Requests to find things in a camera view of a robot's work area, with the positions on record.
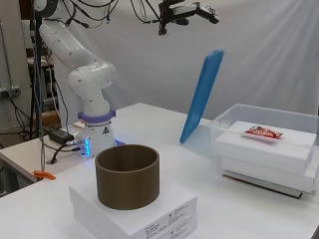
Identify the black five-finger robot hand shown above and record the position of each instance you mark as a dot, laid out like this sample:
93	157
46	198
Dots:
177	13

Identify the blue plastic box lid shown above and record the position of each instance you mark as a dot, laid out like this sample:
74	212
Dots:
202	96

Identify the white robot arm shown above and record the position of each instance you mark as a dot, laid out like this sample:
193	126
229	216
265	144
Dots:
91	83

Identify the white backdrop sheet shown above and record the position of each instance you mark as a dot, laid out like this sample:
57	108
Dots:
265	49

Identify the clear plastic box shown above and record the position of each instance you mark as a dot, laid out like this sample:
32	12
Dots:
232	113

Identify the red snack packet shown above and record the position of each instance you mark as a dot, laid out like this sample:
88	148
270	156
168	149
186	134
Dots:
264	132

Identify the black stand pole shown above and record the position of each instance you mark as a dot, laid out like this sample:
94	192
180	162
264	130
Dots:
36	83

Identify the white flat box stand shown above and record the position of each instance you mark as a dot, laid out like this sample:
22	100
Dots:
189	232
282	177
179	205
265	151

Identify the black power adapter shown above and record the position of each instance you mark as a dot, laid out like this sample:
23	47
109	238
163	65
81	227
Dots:
61	136

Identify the brown round tub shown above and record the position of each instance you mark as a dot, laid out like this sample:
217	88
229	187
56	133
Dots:
128	184

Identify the orange clamp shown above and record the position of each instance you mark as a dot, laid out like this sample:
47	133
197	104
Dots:
45	175

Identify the white side table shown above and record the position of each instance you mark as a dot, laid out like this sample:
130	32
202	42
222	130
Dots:
20	156

